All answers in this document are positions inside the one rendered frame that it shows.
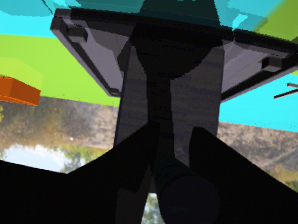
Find orange open tray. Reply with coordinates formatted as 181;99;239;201
0;76;41;107

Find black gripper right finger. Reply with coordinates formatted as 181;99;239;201
189;127;298;224

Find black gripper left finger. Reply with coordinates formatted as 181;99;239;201
0;120;161;224

